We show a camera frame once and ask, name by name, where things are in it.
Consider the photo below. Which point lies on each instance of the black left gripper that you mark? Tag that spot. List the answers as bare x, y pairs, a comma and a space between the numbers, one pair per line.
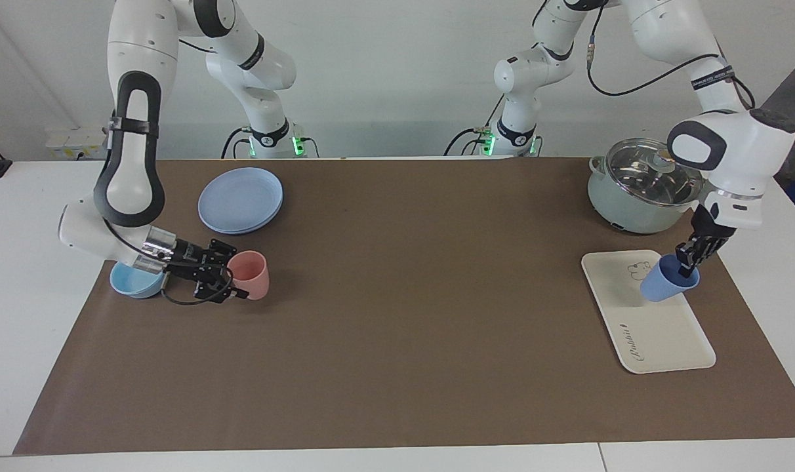
709, 229

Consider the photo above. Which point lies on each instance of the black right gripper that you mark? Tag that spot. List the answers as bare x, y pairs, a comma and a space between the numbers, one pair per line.
189, 259

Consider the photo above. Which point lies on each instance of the pink plastic cup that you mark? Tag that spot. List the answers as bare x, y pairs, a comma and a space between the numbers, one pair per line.
250, 275

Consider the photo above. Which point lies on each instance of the blue plastic cup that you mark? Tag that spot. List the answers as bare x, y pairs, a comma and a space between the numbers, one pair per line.
660, 285

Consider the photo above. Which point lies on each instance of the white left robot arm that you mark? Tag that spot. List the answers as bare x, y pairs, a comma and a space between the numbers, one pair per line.
732, 144

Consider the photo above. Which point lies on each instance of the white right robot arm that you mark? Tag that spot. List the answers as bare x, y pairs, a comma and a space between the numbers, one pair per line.
132, 98

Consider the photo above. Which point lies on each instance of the cream rabbit print tray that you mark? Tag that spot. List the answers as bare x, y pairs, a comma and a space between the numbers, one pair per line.
660, 334

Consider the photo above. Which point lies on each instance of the periwinkle blue plate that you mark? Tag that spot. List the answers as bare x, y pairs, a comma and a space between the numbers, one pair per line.
240, 200

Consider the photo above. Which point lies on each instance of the pale green cooking pot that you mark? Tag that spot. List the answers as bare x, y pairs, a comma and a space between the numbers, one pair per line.
627, 213

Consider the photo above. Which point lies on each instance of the light blue bowl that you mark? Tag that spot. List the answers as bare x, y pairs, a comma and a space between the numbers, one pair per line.
132, 282

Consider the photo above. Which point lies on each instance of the glass pot lid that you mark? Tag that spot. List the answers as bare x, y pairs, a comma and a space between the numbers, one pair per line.
647, 170

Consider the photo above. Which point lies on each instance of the brown table mat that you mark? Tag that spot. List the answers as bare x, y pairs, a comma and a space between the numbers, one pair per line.
404, 295

